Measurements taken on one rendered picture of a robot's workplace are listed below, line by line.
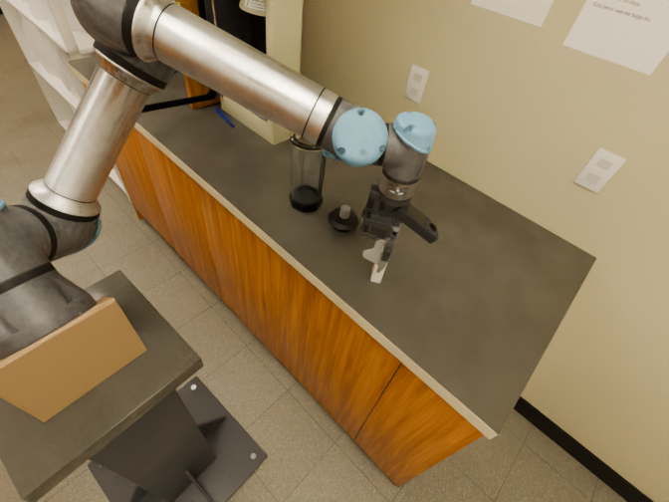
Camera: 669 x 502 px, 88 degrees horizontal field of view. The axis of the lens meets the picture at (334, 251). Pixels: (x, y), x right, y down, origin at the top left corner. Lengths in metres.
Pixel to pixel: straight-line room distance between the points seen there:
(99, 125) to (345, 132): 0.44
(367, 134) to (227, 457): 1.44
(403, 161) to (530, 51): 0.66
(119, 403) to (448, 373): 0.65
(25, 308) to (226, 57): 0.48
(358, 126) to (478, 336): 0.61
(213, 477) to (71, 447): 0.93
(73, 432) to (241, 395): 1.03
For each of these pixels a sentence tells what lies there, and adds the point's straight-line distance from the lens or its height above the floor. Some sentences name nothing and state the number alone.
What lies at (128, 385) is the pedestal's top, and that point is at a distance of 0.81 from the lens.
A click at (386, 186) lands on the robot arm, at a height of 1.24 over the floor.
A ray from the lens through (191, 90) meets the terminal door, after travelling 1.47.
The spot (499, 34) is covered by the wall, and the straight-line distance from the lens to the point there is 1.24.
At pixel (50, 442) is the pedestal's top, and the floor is 0.94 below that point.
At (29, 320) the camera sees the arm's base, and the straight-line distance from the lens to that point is 0.71.
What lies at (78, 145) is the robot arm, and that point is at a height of 1.27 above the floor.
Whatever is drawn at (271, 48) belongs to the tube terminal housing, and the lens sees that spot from 1.20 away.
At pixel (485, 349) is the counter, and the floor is 0.94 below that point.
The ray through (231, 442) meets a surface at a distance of 1.69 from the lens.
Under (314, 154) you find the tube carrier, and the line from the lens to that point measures 0.93.
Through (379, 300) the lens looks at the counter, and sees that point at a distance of 0.88.
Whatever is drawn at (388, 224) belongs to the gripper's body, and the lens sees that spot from 0.74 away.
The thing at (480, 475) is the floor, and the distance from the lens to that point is 1.86.
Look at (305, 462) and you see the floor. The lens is 1.68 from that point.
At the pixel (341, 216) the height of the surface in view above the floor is 0.98.
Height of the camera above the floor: 1.65
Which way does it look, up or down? 48 degrees down
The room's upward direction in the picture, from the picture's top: 10 degrees clockwise
